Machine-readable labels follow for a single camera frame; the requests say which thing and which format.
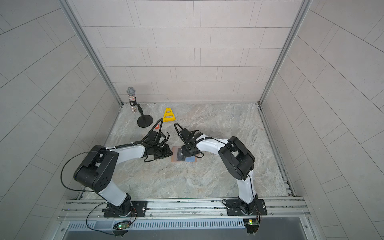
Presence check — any glass bottle with grey cap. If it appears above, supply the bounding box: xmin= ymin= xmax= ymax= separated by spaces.
xmin=127 ymin=87 xmax=137 ymax=113

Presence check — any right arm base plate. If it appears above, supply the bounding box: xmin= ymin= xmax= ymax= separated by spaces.
xmin=222 ymin=198 xmax=268 ymax=216

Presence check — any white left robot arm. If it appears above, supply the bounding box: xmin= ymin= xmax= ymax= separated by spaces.
xmin=74 ymin=119 xmax=173 ymax=218

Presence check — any right circuit board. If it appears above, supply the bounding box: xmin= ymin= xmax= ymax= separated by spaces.
xmin=243 ymin=219 xmax=260 ymax=234

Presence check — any left green circuit board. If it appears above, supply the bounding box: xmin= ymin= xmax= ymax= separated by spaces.
xmin=113 ymin=221 xmax=132 ymax=237

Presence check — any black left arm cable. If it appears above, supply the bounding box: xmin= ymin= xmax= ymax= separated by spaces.
xmin=59 ymin=149 xmax=118 ymax=236

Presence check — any black round-base stand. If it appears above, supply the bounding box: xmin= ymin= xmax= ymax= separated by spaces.
xmin=130 ymin=100 xmax=153 ymax=128

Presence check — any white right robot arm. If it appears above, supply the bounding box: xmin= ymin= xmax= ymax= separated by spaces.
xmin=174 ymin=123 xmax=258 ymax=215

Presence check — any aluminium mounting rail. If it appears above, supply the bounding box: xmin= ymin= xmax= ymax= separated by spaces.
xmin=57 ymin=197 xmax=311 ymax=221

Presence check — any white vent grille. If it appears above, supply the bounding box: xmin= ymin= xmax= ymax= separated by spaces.
xmin=130 ymin=219 xmax=245 ymax=230

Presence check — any yellow triangular stand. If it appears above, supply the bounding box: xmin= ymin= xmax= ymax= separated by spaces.
xmin=163 ymin=108 xmax=176 ymax=122

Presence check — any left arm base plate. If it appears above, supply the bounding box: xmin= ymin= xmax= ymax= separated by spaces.
xmin=102 ymin=201 xmax=148 ymax=218

